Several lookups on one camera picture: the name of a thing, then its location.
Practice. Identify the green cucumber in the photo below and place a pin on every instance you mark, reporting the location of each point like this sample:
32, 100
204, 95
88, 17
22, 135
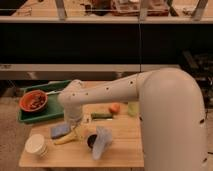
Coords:
101, 116

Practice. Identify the light green fruit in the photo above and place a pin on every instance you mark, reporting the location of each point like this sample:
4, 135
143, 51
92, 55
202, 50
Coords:
133, 109

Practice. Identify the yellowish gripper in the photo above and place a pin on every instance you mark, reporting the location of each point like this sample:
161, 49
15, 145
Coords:
81, 131

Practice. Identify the orange bowl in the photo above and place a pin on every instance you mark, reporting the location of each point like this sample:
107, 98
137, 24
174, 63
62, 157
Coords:
33, 101

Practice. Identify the small black round cup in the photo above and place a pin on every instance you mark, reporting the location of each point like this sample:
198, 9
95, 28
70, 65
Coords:
91, 140

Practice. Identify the orange fruit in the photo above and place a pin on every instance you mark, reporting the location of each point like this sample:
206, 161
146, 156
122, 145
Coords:
114, 108

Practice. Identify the pale blue crumpled cloth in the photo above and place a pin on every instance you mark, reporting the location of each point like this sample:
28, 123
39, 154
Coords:
103, 140

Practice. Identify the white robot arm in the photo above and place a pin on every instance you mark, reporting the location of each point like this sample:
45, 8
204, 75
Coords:
172, 109

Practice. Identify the dark box on shelf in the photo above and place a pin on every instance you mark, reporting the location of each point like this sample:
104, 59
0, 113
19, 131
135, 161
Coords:
198, 65

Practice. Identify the yellow banana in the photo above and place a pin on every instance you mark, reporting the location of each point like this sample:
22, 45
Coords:
67, 138

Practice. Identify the white-handled utensil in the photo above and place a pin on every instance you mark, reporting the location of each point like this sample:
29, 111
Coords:
53, 92

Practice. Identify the blue sponge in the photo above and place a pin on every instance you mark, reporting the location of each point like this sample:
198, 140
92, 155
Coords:
60, 130

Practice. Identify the white stacked cups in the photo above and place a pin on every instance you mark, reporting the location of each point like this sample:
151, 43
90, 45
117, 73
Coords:
36, 145

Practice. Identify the green plastic tray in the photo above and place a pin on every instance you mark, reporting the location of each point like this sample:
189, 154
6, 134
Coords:
53, 109

